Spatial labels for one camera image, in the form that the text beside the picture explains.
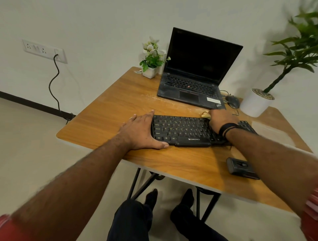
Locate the red right sleeve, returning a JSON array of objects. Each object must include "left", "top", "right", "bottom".
[{"left": 300, "top": 187, "right": 318, "bottom": 241}]

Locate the black wristband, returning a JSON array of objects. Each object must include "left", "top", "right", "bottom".
[{"left": 218, "top": 122, "right": 243, "bottom": 138}]

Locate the black computer mouse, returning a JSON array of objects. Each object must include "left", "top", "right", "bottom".
[{"left": 225, "top": 95, "right": 241, "bottom": 110}]

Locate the person's right leg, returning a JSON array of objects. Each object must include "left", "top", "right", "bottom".
[{"left": 170, "top": 188, "right": 229, "bottom": 241}]

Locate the person's leg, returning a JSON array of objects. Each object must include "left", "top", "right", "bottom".
[
  {"left": 107, "top": 188, "right": 159, "bottom": 241},
  {"left": 170, "top": 188, "right": 229, "bottom": 241}
]

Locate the small black brush tool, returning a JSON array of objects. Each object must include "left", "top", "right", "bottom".
[{"left": 226, "top": 157, "right": 261, "bottom": 180}]

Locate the red left sleeve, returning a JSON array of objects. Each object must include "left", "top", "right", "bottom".
[{"left": 0, "top": 214, "right": 33, "bottom": 241}]

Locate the small white flower pot plant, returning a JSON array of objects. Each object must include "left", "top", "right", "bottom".
[{"left": 139, "top": 36, "right": 171, "bottom": 79}]

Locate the black skirting board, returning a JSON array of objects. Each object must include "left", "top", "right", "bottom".
[{"left": 0, "top": 91, "right": 76, "bottom": 121}]

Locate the tall green plant white pot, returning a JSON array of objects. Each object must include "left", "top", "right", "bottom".
[{"left": 239, "top": 5, "right": 318, "bottom": 118}]

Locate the black mouse cable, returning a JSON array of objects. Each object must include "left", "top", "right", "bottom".
[{"left": 219, "top": 90, "right": 240, "bottom": 116}]

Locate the clear plastic container lid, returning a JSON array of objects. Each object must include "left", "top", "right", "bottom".
[{"left": 251, "top": 121, "right": 296, "bottom": 147}]

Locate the person's left leg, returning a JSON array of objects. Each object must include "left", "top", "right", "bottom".
[{"left": 107, "top": 188, "right": 159, "bottom": 241}]

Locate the red sleeve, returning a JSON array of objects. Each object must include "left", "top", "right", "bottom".
[
  {"left": 300, "top": 187, "right": 318, "bottom": 241},
  {"left": 0, "top": 214, "right": 33, "bottom": 241}
]

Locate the person's left hand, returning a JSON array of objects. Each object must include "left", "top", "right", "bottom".
[{"left": 115, "top": 110, "right": 170, "bottom": 151}]

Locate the black laptop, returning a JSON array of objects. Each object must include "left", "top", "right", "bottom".
[{"left": 157, "top": 27, "right": 244, "bottom": 110}]

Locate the person's left forearm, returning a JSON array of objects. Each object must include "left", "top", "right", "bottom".
[{"left": 10, "top": 136, "right": 131, "bottom": 241}]

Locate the black power cable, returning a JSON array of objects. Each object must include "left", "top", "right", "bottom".
[{"left": 48, "top": 54, "right": 76, "bottom": 124}]

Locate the person's right forearm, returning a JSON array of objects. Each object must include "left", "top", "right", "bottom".
[{"left": 226, "top": 128, "right": 318, "bottom": 217}]

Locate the black metal table frame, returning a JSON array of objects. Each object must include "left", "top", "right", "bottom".
[{"left": 127, "top": 168, "right": 222, "bottom": 223}]

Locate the person's right hand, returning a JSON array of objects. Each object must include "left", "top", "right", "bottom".
[{"left": 208, "top": 109, "right": 240, "bottom": 135}]

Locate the white wall socket panel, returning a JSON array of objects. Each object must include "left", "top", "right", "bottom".
[{"left": 22, "top": 39, "right": 68, "bottom": 65}]

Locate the black keyboard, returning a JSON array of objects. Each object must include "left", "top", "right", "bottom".
[{"left": 150, "top": 114, "right": 258, "bottom": 148}]

